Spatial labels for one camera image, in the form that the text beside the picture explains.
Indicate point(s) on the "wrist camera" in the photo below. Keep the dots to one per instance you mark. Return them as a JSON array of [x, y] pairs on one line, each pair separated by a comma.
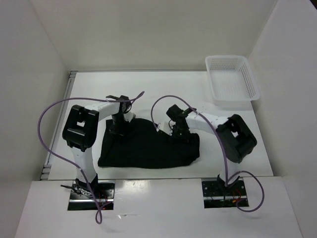
[[164, 127], [129, 116]]

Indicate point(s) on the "white plastic basket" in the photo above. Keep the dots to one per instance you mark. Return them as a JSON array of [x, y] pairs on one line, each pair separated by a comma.
[[231, 79]]

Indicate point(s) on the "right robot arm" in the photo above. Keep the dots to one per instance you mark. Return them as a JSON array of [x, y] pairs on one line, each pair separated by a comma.
[[235, 138]]

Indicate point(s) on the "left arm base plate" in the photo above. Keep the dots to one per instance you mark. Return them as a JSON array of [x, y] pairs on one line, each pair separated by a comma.
[[81, 200]]

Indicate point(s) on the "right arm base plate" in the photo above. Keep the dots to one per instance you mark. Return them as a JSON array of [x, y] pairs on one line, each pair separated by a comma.
[[215, 195]]

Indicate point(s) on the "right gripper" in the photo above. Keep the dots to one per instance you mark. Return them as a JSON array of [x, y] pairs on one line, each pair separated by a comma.
[[184, 139]]

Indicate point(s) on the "black shorts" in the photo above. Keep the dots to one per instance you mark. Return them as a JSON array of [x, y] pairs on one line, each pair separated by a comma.
[[144, 147]]

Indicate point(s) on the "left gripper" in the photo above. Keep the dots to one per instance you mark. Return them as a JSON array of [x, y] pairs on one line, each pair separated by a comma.
[[119, 132]]

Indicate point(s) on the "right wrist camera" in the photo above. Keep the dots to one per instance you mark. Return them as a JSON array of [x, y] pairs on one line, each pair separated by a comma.
[[164, 127]]

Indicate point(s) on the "aluminium table edge rail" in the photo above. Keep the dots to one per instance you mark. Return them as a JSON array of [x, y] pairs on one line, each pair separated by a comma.
[[48, 162]]

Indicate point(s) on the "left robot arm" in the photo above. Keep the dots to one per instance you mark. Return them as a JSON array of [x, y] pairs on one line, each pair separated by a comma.
[[80, 133]]

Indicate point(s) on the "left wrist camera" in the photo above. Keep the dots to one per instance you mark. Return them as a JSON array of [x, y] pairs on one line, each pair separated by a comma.
[[129, 116]]

